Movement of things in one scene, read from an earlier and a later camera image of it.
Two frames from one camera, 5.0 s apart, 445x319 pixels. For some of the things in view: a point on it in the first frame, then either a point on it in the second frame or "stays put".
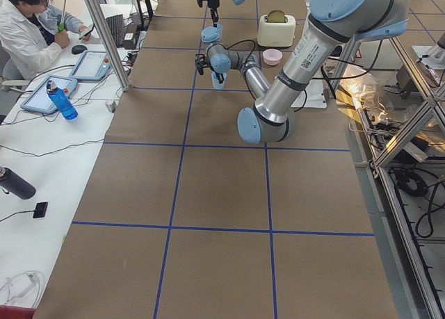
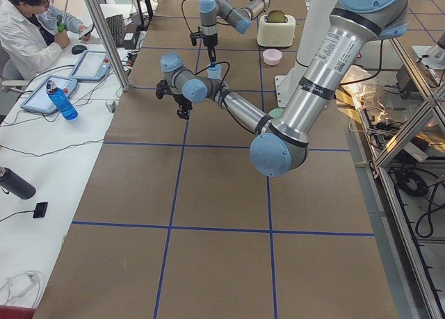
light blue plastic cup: (220, 29) to (215, 72)
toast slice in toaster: (276, 16) stays put
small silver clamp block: (112, 105) stays put
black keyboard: (115, 25) stays put
